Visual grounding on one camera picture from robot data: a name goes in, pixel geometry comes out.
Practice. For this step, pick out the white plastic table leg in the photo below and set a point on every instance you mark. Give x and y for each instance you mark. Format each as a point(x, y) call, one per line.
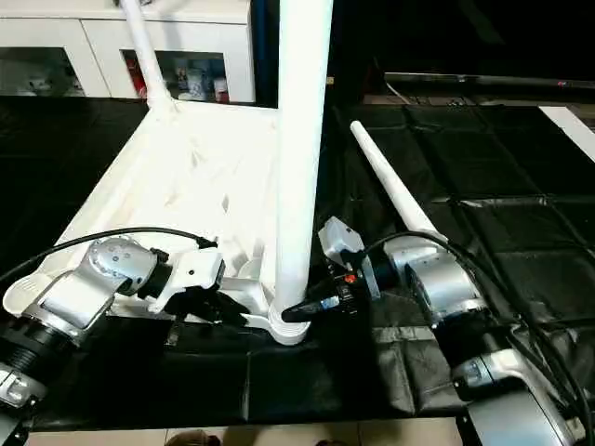
point(149, 60)
point(400, 186)
point(300, 139)

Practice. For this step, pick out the white plastic table top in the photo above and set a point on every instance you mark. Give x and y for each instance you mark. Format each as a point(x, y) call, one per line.
point(186, 162)

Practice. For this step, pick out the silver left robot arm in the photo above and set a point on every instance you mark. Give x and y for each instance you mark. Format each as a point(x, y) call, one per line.
point(83, 297)

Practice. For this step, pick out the dark left robot foot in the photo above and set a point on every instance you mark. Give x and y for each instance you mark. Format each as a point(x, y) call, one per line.
point(195, 439)

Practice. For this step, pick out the black work mat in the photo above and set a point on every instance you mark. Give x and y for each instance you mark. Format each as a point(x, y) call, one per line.
point(488, 209)

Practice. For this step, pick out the red white package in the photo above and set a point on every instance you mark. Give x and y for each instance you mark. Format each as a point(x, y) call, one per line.
point(132, 76)

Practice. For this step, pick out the dark blue black cabinet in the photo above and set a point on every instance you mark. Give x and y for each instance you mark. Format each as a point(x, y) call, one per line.
point(353, 37)

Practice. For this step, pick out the white board strip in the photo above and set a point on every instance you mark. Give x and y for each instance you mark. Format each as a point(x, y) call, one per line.
point(569, 125)

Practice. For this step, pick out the black television screen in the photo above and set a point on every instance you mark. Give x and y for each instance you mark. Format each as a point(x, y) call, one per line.
point(488, 37)

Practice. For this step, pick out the white glass-door cabinet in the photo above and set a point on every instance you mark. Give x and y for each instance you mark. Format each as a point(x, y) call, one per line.
point(46, 32)

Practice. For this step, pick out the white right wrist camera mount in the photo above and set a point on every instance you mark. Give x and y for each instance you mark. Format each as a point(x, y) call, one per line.
point(341, 237)

